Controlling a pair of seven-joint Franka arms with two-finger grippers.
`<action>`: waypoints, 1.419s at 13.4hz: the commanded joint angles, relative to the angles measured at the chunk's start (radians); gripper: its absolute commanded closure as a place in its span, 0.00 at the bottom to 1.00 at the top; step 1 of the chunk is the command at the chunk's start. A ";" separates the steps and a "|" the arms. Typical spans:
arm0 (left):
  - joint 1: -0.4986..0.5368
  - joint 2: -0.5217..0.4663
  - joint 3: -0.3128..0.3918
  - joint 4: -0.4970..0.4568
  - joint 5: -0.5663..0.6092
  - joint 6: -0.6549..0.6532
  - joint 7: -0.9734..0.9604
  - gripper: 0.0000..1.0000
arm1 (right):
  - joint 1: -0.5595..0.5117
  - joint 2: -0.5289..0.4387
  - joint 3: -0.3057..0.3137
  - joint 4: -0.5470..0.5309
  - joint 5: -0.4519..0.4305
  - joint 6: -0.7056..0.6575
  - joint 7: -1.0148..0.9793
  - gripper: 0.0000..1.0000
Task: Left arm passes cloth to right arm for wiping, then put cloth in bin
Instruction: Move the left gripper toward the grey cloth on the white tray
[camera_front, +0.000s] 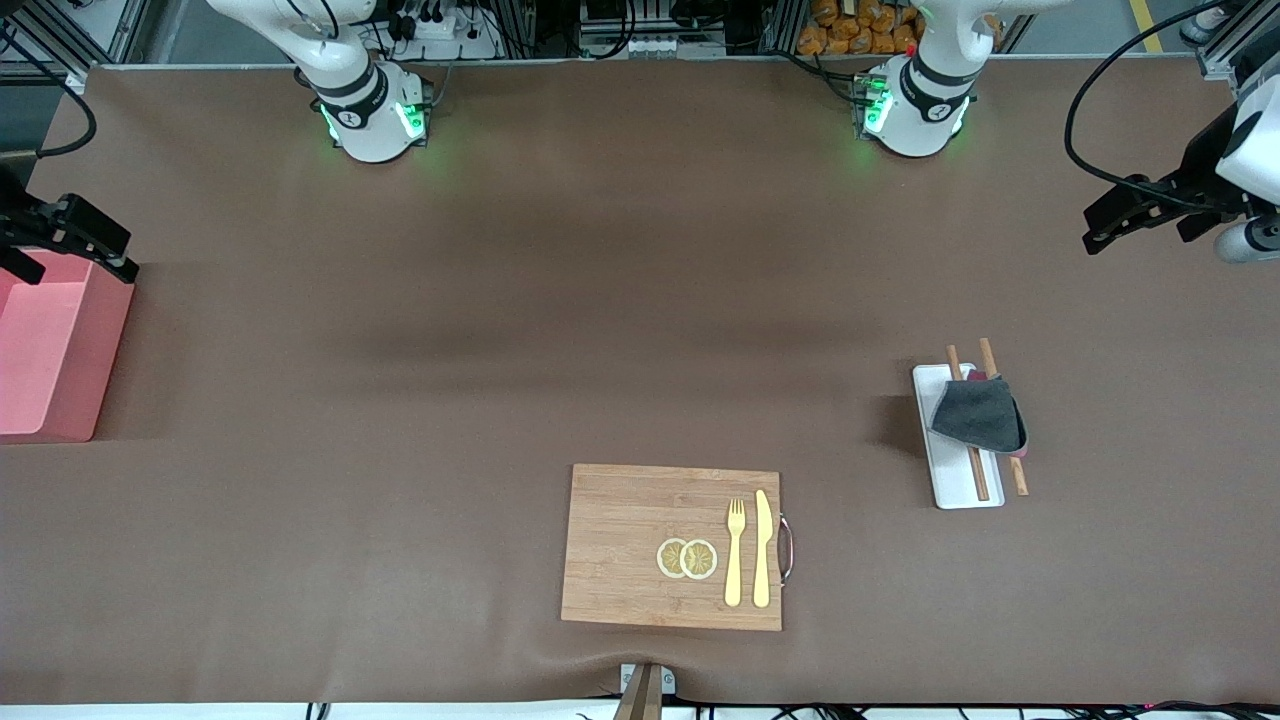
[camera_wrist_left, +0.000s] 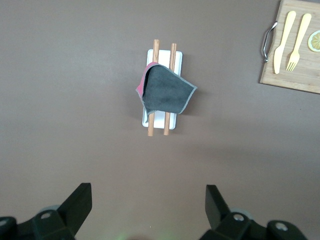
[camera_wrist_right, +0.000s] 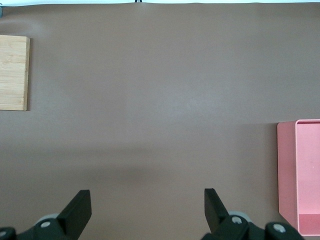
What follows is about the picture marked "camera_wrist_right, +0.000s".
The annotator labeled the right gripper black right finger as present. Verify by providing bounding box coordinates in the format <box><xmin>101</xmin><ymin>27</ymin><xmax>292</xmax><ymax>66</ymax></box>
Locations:
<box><xmin>201</xmin><ymin>188</ymin><xmax>303</xmax><ymax>240</ymax></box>

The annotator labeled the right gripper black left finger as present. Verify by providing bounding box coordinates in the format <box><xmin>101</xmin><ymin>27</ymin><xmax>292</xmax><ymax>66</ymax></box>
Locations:
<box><xmin>0</xmin><ymin>189</ymin><xmax>92</xmax><ymax>240</ymax></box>

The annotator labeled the pink plastic box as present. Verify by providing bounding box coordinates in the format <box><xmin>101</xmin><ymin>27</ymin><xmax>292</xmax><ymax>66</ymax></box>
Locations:
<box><xmin>276</xmin><ymin>119</ymin><xmax>320</xmax><ymax>237</ymax></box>

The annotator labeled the bamboo cutting board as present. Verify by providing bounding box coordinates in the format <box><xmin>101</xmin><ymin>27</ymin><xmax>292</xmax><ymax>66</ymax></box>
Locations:
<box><xmin>0</xmin><ymin>35</ymin><xmax>31</xmax><ymax>112</ymax></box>

